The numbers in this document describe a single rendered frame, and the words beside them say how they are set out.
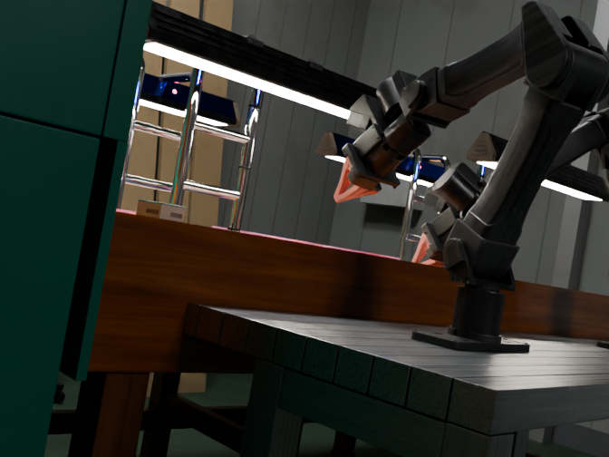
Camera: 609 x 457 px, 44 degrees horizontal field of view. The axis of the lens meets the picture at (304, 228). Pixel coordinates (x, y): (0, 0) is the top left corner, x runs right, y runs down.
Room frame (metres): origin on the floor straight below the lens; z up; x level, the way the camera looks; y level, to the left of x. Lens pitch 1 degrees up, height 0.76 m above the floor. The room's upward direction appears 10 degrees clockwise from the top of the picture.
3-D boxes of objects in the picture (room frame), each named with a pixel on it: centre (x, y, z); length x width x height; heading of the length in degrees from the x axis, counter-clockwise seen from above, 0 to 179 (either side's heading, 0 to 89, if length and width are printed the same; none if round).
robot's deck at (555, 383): (1.39, -0.27, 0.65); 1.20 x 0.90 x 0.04; 137
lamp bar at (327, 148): (2.46, -0.25, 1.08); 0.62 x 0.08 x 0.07; 132
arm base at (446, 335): (1.00, -0.25, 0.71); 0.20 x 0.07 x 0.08; 137
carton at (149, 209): (0.96, 0.19, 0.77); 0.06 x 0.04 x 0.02; 42
